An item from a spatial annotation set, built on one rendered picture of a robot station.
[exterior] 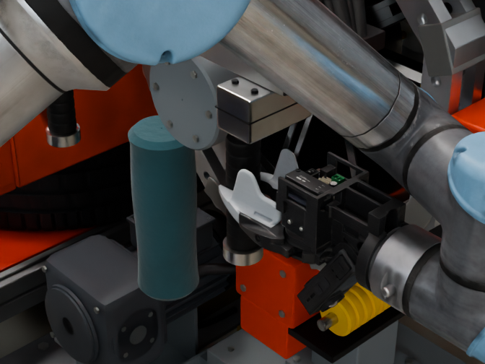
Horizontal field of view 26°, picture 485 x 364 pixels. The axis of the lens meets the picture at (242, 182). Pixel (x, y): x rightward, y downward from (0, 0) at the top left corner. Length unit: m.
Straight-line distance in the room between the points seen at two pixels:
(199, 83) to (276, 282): 0.38
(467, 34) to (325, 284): 0.31
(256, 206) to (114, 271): 0.69
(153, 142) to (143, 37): 0.80
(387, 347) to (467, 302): 0.87
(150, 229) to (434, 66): 0.50
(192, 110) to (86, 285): 0.53
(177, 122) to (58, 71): 0.67
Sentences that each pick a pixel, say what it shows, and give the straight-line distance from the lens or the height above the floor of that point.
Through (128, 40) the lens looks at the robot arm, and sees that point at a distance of 0.57.
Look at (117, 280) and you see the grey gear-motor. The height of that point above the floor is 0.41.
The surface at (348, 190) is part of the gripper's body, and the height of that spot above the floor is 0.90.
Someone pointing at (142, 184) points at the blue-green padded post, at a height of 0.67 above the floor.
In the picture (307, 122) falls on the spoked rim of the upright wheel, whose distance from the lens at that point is 1.47.
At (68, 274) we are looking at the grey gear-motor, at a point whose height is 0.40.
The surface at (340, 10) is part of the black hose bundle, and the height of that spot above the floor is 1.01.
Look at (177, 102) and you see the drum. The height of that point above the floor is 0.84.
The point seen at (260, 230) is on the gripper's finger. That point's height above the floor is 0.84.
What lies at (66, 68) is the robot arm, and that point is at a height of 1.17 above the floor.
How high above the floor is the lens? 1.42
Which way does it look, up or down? 32 degrees down
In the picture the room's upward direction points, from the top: straight up
